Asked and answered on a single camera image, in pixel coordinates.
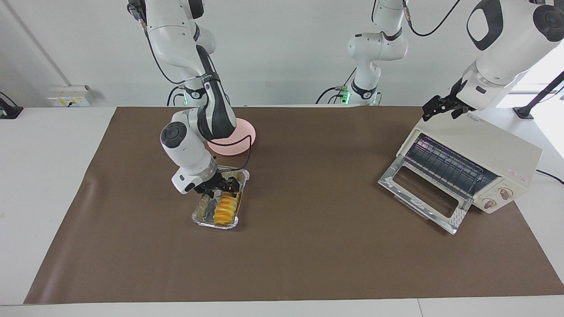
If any aluminium foil tray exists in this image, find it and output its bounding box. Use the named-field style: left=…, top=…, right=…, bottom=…
left=192, top=166, right=250, bottom=229

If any yellow sliced bread loaf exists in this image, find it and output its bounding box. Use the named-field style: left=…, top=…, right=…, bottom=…
left=213, top=192, right=241, bottom=226

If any white toaster oven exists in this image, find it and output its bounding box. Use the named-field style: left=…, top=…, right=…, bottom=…
left=378, top=112, right=543, bottom=235

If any glass oven door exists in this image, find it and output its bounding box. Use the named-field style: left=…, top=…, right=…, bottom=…
left=378, top=154, right=475, bottom=235

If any pink round plate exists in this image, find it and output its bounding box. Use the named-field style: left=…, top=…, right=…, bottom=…
left=207, top=118, right=257, bottom=155

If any brown table mat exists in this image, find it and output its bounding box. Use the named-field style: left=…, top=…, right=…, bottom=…
left=23, top=106, right=564, bottom=304

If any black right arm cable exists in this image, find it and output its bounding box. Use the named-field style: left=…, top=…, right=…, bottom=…
left=132, top=9, right=253, bottom=172

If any metal oven wire rack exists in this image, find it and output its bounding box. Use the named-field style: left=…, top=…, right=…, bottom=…
left=405, top=134, right=499, bottom=199

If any black camera stand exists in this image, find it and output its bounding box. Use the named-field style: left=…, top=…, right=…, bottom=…
left=513, top=70, right=564, bottom=119
left=0, top=92, right=23, bottom=119

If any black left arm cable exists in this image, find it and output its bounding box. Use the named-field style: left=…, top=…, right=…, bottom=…
left=403, top=0, right=461, bottom=37

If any black arm base cable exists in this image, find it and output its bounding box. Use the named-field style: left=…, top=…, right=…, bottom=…
left=167, top=85, right=188, bottom=107
left=315, top=66, right=356, bottom=105

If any black oven power cable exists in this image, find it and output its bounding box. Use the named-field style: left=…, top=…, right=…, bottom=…
left=535, top=169, right=564, bottom=185

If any white wall outlet box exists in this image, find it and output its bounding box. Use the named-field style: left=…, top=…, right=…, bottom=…
left=48, top=85, right=95, bottom=107

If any white wall cable duct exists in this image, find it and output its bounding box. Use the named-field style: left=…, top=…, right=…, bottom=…
left=4, top=0, right=72, bottom=87

